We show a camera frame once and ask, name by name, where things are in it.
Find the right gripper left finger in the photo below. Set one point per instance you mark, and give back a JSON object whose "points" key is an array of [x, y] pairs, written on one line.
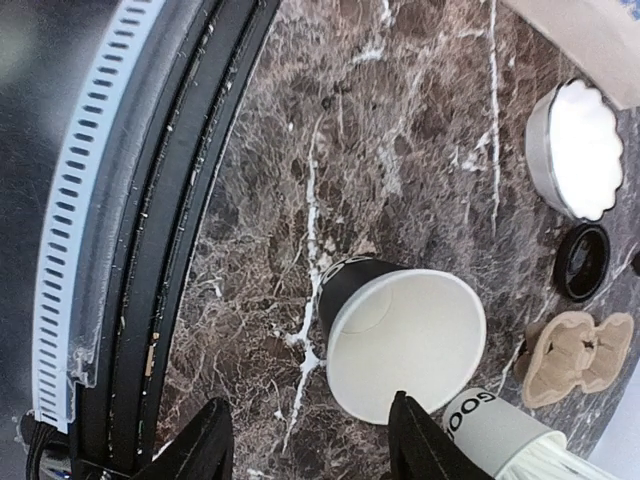
{"points": [[203, 450]]}

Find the white paper straw cup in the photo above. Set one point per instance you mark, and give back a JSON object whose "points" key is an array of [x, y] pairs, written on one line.
{"points": [[491, 432]]}

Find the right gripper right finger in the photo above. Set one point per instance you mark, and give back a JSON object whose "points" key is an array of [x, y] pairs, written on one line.
{"points": [[419, 448]]}

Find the white slotted cable duct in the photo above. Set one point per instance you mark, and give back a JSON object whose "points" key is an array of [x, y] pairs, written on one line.
{"points": [[54, 371]]}

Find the checkered paper takeout bag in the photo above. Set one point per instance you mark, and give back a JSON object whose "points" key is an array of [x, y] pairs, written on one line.
{"points": [[601, 37]]}

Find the white scalloped bowl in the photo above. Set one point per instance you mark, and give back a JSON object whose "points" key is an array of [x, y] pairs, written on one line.
{"points": [[573, 151]]}

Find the brown cardboard cup carrier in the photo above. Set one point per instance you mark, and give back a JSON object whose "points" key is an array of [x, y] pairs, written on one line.
{"points": [[572, 351]]}

